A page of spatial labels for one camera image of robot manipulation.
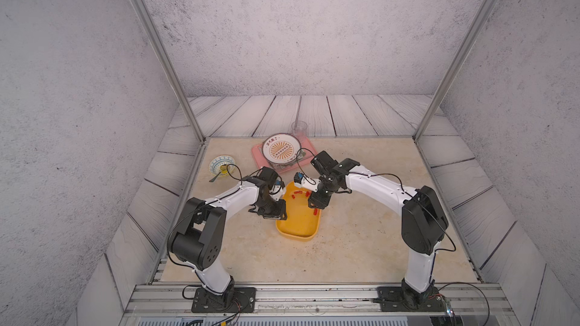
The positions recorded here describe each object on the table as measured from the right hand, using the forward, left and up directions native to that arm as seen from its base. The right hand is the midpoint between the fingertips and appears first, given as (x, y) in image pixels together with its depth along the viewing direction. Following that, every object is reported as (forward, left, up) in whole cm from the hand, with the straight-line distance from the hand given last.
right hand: (314, 198), depth 87 cm
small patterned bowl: (+22, +42, -6) cm, 48 cm away
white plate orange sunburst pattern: (+33, +15, -7) cm, 37 cm away
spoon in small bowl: (+12, +42, -3) cm, 44 cm away
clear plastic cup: (+44, +6, -5) cm, 45 cm away
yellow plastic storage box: (-6, +4, -6) cm, 9 cm away
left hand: (-5, +11, -6) cm, 13 cm away
